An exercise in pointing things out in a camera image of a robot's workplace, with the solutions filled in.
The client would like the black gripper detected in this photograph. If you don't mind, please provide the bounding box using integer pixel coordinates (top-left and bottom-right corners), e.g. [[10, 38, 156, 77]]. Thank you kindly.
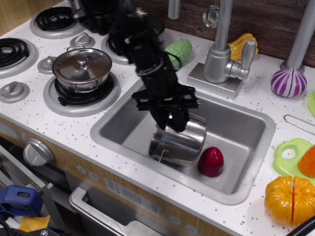
[[132, 65, 200, 132]]

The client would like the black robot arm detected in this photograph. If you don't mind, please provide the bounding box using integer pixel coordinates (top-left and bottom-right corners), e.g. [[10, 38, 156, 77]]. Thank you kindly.
[[70, 0, 199, 132]]

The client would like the grey toy sink basin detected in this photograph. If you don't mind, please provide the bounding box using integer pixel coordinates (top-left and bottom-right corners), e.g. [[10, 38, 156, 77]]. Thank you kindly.
[[90, 81, 276, 205]]

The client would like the lidded steel pot back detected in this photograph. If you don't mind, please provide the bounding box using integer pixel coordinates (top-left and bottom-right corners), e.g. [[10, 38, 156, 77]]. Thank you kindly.
[[151, 17, 165, 50]]

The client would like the lidded steel pot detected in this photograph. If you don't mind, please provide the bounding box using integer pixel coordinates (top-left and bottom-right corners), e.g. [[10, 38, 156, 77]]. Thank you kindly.
[[151, 17, 165, 50], [52, 48, 112, 93]]

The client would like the lidded steel pot front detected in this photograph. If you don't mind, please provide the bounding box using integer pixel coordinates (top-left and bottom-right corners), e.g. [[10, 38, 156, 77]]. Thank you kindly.
[[52, 48, 112, 93]]

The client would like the red toy pepper half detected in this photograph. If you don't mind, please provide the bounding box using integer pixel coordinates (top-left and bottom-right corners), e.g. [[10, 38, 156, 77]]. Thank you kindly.
[[198, 147, 224, 177]]

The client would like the silver toy faucet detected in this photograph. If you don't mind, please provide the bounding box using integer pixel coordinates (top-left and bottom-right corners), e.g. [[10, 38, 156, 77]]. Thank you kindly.
[[187, 0, 257, 99]]

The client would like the green toy bitter gourd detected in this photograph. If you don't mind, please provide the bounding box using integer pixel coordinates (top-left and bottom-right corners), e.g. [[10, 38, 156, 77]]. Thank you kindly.
[[164, 39, 192, 70]]

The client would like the front right stove burner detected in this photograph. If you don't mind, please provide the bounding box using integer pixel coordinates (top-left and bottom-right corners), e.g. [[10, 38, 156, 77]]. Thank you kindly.
[[43, 72, 120, 117]]

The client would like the stove burner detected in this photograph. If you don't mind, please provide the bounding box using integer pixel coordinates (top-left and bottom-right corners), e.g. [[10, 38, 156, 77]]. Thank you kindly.
[[0, 38, 38, 79], [30, 6, 85, 39], [43, 72, 120, 117], [101, 34, 131, 65]]

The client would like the back right stove burner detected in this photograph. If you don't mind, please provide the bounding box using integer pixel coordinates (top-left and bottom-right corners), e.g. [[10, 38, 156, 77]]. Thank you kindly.
[[101, 34, 131, 65]]

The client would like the yellow toy banana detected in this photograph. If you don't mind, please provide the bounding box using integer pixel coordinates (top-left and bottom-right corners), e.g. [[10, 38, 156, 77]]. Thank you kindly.
[[228, 33, 258, 60]]

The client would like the hanging clear ladle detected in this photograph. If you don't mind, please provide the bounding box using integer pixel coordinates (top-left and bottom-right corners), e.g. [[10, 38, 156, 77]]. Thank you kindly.
[[202, 0, 220, 29]]

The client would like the grey stove knob centre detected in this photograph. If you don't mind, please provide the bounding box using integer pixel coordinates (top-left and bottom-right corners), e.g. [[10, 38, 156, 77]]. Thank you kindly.
[[70, 32, 95, 48]]

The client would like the grey stove knob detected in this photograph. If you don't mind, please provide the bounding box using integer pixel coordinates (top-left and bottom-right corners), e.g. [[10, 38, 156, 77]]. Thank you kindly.
[[37, 56, 56, 74], [0, 81, 30, 103], [70, 32, 95, 48]]

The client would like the purple white toy onion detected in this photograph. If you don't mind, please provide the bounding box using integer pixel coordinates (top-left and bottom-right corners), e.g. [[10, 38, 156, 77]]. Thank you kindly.
[[271, 68, 307, 97]]

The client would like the light green toy plate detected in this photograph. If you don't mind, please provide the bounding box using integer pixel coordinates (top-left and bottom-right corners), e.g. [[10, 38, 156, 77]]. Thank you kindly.
[[272, 138, 315, 185]]

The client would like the grey stove knob left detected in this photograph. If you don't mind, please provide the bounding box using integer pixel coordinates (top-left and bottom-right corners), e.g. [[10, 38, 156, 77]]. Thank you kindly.
[[37, 56, 56, 74]]

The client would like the grey oven dial knob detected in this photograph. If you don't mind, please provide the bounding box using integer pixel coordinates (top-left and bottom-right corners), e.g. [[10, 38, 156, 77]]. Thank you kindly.
[[23, 138, 55, 167]]

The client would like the green toy piece right edge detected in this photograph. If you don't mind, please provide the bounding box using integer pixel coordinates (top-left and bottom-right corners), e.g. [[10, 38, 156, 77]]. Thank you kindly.
[[307, 92, 315, 116]]

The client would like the grey support pole right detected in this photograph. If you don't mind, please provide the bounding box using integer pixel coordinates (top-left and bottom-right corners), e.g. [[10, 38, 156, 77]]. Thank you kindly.
[[280, 0, 315, 72]]

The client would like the orange toy carrot piece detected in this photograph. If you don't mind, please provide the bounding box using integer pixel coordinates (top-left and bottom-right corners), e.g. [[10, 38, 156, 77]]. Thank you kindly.
[[298, 146, 315, 178]]

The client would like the orange toy pumpkin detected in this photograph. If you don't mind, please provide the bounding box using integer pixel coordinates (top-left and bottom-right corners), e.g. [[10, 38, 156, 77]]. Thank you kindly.
[[264, 176, 315, 227]]

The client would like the back left stove burner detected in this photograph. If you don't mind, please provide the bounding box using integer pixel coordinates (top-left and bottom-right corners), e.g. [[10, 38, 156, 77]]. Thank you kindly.
[[30, 6, 85, 39]]

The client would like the grey stove knob front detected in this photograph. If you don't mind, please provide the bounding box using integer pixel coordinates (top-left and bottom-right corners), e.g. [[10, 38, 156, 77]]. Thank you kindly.
[[0, 81, 30, 103]]

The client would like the front left stove burner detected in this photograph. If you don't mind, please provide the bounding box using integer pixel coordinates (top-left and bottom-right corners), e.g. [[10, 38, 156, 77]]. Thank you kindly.
[[0, 38, 38, 79]]

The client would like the yellow tape piece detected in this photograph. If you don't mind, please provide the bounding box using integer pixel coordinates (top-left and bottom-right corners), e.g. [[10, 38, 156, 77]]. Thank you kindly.
[[18, 215, 51, 233]]

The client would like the metal wire utensil handle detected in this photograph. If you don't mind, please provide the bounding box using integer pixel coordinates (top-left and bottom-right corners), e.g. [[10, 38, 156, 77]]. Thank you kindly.
[[283, 114, 315, 135]]

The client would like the grey oven door handle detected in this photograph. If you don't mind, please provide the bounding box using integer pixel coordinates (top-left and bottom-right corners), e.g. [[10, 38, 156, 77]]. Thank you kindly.
[[69, 187, 160, 236]]

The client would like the black corrugated cable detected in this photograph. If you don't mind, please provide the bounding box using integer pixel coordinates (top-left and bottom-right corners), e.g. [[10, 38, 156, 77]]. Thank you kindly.
[[286, 216, 315, 236]]

